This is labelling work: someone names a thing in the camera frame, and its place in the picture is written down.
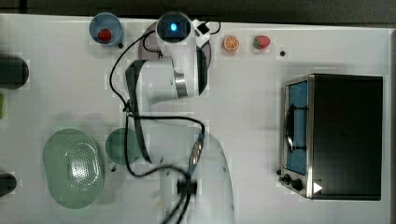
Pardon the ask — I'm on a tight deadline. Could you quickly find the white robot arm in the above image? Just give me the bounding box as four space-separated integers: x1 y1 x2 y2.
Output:
125 12 234 224

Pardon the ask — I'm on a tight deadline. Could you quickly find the orange slice toy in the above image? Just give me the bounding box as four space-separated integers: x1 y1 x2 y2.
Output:
222 35 239 52

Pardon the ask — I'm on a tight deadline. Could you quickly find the strawberry toy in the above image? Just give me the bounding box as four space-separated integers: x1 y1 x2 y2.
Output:
253 35 271 49

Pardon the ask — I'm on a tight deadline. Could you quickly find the black table screw right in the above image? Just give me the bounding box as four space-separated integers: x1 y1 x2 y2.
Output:
279 50 286 57

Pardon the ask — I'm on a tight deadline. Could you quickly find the red toy fruit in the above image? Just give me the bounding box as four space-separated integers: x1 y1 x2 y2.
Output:
97 29 112 43

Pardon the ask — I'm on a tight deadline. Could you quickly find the blue bowl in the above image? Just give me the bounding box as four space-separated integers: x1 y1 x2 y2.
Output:
89 12 123 46

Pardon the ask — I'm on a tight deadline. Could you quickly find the black toaster oven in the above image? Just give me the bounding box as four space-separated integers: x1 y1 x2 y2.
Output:
277 74 383 201

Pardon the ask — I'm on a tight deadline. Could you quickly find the green perforated colander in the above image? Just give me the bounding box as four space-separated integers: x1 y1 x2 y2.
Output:
43 129 105 209

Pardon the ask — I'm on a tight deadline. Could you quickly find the black cylinder upper left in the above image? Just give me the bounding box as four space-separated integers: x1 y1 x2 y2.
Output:
0 55 29 90

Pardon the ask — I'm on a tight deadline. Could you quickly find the black cylinder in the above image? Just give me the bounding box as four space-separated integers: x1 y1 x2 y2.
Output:
0 174 17 197
0 55 29 90

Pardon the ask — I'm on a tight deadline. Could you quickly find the green object left edge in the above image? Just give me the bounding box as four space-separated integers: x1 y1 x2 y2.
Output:
0 93 4 119

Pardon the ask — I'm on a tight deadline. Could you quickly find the black cylinder lower left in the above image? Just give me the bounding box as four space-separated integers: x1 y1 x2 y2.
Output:
0 174 17 197

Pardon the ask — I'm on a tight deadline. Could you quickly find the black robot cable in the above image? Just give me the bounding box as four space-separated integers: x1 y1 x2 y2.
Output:
108 21 222 224

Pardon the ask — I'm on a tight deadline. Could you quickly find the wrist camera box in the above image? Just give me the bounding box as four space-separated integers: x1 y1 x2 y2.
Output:
192 20 210 40

